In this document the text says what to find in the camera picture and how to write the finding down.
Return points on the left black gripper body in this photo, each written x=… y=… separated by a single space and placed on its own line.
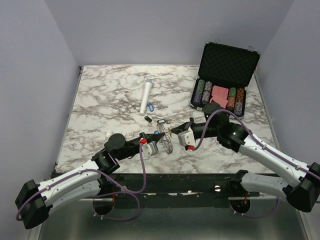
x=133 y=146

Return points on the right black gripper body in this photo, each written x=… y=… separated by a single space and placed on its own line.
x=200 y=127

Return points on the large metal keyring disc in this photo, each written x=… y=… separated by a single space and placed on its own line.
x=165 y=140

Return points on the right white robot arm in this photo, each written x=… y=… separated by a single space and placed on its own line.
x=296 y=181

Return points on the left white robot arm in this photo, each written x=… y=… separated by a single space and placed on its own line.
x=36 y=201

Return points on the black key fob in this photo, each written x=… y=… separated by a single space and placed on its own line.
x=148 y=119

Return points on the black key tag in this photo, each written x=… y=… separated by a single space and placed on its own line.
x=161 y=121

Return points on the blue key tag far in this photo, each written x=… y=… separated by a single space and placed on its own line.
x=151 y=107

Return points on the pink playing card deck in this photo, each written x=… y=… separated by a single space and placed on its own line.
x=219 y=95

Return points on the white microphone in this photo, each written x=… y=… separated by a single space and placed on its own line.
x=145 y=96

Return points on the black poker chip case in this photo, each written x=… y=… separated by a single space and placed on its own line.
x=224 y=66

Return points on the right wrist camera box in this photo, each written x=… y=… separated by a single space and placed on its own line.
x=186 y=138

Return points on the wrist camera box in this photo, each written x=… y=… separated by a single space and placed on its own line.
x=150 y=149
x=186 y=138

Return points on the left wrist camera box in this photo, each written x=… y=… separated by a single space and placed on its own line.
x=150 y=149

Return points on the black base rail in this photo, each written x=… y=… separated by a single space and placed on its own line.
x=164 y=191

